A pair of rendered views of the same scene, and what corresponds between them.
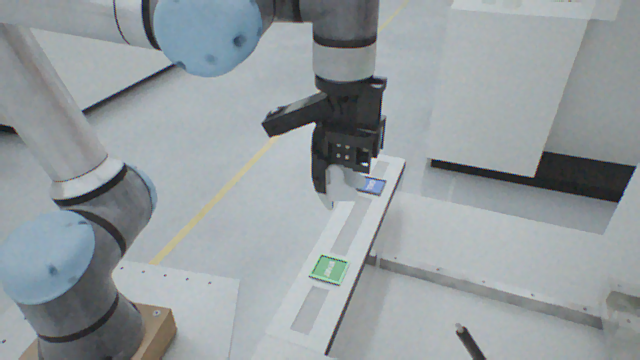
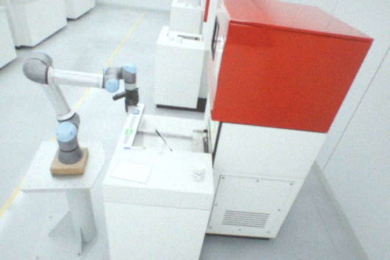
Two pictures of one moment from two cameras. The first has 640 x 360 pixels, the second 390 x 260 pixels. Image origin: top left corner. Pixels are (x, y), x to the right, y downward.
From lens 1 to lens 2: 121 cm
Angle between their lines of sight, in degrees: 21
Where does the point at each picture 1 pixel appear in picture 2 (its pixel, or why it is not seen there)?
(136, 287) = not seen: hidden behind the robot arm
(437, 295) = (156, 138)
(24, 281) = (65, 136)
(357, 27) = (133, 80)
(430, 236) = (154, 125)
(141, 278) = not seen: hidden behind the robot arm
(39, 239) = (64, 127)
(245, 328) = not seen: hidden behind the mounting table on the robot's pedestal
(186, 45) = (110, 89)
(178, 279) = (83, 143)
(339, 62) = (130, 86)
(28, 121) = (57, 101)
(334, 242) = (129, 126)
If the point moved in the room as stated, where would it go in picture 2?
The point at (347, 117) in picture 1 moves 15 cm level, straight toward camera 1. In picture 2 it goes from (132, 96) to (134, 108)
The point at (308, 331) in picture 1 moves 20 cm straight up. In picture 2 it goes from (126, 143) to (126, 118)
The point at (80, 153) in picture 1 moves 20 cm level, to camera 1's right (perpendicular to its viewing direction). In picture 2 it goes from (67, 108) to (101, 105)
